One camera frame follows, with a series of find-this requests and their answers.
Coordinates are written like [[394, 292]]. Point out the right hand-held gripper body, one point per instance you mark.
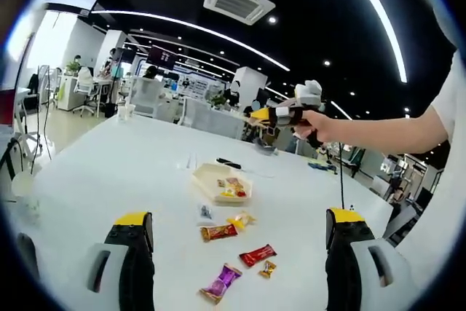
[[309, 94]]

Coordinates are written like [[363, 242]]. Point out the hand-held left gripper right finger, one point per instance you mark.
[[342, 263]]

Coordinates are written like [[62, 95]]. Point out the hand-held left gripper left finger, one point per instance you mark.
[[134, 263]]

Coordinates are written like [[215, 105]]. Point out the pink food tongs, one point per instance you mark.
[[278, 104]]

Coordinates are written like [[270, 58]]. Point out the small orange candy food packet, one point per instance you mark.
[[267, 269]]

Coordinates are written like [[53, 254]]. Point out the small purple brown food packet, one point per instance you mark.
[[233, 181]]

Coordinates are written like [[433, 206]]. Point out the long red food packet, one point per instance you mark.
[[257, 255]]

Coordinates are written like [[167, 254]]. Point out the small red candy food packet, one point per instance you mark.
[[241, 192]]

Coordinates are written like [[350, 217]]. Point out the long purple food packet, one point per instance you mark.
[[222, 282]]

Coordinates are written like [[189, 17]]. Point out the red gold wafer food packet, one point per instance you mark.
[[219, 233]]

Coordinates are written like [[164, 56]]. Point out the small gold candy food packet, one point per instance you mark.
[[221, 183]]

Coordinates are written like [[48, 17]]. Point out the yellow-ended clear food packet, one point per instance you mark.
[[228, 192], [241, 220]]

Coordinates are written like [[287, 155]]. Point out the cream hexagonal container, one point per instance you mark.
[[207, 176]]

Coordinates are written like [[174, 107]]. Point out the person's right hand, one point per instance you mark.
[[324, 127]]

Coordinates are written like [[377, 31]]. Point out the grey basket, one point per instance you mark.
[[266, 148]]

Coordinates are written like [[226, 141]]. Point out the blue tray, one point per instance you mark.
[[320, 166]]

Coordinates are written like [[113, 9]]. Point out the green potted plant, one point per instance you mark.
[[218, 100]]

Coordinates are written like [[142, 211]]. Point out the black marker pen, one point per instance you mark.
[[228, 162]]

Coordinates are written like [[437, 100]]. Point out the white desk partition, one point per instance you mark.
[[211, 119]]

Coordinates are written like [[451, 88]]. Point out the clear plastic packet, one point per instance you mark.
[[205, 213]]

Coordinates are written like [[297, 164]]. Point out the person's white shirt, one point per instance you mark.
[[433, 223]]

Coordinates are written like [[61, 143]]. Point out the curved ceiling light strip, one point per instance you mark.
[[386, 21]]

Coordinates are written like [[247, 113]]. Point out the thin clear stand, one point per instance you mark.
[[192, 163]]

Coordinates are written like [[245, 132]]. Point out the dark hanging display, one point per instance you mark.
[[162, 57]]

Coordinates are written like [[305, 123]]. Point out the white office chair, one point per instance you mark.
[[145, 96]]

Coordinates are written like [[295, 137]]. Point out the white paper cup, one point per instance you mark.
[[130, 109], [122, 112]]

